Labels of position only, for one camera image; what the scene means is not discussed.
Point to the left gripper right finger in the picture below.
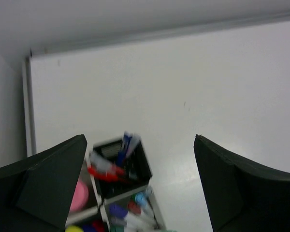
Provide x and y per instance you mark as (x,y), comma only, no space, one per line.
(242,195)

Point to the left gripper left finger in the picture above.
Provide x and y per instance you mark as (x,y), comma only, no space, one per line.
(36,193)

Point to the pink glitter bottle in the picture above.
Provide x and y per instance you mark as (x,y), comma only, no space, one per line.
(80,197)

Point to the yellow cap black highlighter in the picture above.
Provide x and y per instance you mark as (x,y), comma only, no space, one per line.
(74,228)

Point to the teal cap white marker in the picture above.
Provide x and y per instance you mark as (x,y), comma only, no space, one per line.
(117,229)

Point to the grey tip white marker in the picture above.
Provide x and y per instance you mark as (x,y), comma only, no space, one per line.
(148,191)

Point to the mint cap white marker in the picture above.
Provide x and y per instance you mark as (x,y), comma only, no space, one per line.
(138,222)

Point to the purple cap black highlighter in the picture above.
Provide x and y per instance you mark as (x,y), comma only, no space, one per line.
(88,228)

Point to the pink cap black highlighter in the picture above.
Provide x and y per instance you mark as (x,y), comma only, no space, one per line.
(98,225)

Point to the red clear pen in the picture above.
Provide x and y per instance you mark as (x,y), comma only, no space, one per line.
(100,163)

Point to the red gel pen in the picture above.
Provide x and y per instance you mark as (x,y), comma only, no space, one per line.
(108,177)

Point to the purple cap white marker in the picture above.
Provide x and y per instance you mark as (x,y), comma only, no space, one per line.
(117,211)

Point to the grey cap white marker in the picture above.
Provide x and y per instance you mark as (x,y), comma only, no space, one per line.
(118,222)

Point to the dark red cap marker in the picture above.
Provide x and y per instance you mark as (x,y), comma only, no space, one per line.
(134,208)

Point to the light blue cap marker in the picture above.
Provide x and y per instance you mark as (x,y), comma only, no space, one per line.
(142,201)

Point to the green cap white marker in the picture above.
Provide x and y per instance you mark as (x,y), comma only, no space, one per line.
(134,197)

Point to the dark blue pen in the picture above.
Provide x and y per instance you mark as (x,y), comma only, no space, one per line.
(123,149)

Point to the blue clear pen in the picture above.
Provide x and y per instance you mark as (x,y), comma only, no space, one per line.
(134,141)

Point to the black and white pen organizer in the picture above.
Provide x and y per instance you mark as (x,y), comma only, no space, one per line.
(136,171)

